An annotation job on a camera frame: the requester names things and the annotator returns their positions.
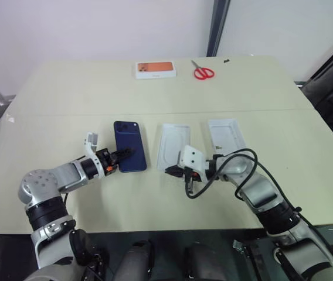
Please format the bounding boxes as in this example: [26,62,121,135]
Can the dark blue smartphone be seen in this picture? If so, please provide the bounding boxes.
[113,120,148,174]

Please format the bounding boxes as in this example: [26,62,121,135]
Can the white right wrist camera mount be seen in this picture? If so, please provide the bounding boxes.
[177,145,208,171]

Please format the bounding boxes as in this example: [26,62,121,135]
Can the white box with orange print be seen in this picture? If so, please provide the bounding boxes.
[134,60,178,80]

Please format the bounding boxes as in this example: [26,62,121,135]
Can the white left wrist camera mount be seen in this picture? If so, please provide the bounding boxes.
[82,132,103,180]

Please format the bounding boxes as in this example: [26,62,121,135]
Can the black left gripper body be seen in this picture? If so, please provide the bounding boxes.
[96,148,121,177]

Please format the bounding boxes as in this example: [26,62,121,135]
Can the clear phone case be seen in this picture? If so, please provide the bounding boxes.
[156,123,192,173]

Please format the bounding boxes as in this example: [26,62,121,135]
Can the dark rounded robot leg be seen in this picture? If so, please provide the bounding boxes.
[118,239,156,281]
[183,241,229,281]

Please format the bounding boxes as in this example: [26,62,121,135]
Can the red handled scissors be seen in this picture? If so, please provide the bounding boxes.
[191,59,215,80]

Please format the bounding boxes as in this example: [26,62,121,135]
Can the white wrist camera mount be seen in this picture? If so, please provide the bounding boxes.
[177,145,208,171]
[82,132,103,180]

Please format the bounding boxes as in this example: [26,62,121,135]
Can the dark grey vertical post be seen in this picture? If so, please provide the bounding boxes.
[205,0,232,58]

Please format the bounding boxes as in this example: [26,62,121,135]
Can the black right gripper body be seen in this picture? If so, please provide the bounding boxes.
[179,166,205,182]

